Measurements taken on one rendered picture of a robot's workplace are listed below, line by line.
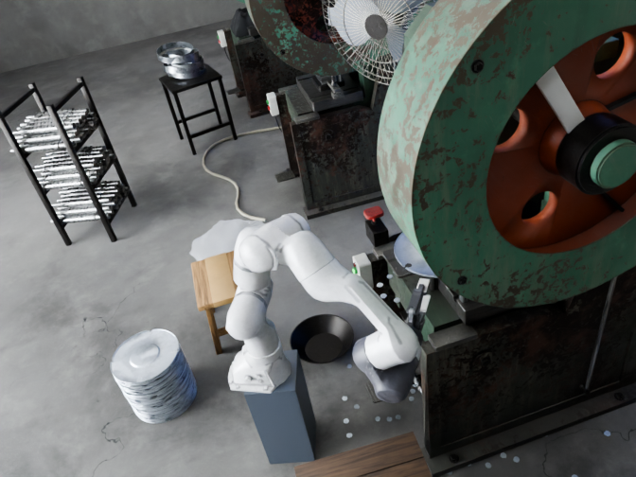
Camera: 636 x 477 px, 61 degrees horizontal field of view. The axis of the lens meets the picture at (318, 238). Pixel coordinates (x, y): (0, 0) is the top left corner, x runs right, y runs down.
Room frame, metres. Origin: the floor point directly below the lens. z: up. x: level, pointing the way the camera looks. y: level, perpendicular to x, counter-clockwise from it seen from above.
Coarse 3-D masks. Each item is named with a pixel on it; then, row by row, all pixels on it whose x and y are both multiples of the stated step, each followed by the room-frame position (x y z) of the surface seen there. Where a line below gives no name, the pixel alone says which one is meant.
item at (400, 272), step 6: (384, 252) 1.38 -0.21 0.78; (390, 252) 1.38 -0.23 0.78; (390, 258) 1.35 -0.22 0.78; (396, 258) 1.34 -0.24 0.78; (390, 264) 1.32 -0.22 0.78; (396, 264) 1.31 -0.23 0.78; (408, 264) 1.30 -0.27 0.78; (396, 270) 1.29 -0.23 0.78; (402, 270) 1.28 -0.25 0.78; (402, 276) 1.25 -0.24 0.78; (426, 276) 1.33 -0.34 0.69; (432, 282) 1.30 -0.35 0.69; (432, 288) 1.30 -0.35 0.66
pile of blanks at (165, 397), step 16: (176, 368) 1.54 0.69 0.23; (128, 384) 1.47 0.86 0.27; (144, 384) 1.46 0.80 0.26; (160, 384) 1.47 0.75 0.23; (176, 384) 1.51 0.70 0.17; (192, 384) 1.58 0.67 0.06; (144, 400) 1.46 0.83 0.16; (160, 400) 1.46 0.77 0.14; (176, 400) 1.49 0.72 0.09; (192, 400) 1.54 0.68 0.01; (144, 416) 1.47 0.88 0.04; (160, 416) 1.46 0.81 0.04; (176, 416) 1.47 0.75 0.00
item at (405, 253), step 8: (400, 240) 1.43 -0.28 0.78; (408, 240) 1.42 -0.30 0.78; (400, 248) 1.39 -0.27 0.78; (408, 248) 1.38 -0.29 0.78; (400, 256) 1.34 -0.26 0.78; (408, 256) 1.34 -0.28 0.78; (416, 256) 1.33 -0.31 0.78; (400, 264) 1.31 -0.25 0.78; (416, 264) 1.29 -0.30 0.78; (424, 264) 1.29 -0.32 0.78; (416, 272) 1.26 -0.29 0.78; (424, 272) 1.25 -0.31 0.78; (432, 272) 1.24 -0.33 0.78
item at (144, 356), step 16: (144, 336) 1.72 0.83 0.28; (160, 336) 1.70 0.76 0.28; (128, 352) 1.64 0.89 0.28; (144, 352) 1.61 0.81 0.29; (160, 352) 1.60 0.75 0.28; (176, 352) 1.59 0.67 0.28; (112, 368) 1.56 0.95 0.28; (128, 368) 1.55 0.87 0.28; (144, 368) 1.53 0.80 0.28; (160, 368) 1.51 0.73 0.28
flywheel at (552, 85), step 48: (576, 48) 0.98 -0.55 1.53; (624, 48) 1.03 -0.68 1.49; (528, 96) 0.96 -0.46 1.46; (576, 96) 0.98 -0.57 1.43; (624, 96) 1.00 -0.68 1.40; (528, 144) 0.96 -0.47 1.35; (576, 144) 0.89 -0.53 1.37; (624, 144) 0.85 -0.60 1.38; (528, 192) 0.97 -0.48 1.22; (576, 192) 0.99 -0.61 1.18; (624, 192) 1.01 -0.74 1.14; (528, 240) 0.97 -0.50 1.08; (576, 240) 0.98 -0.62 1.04
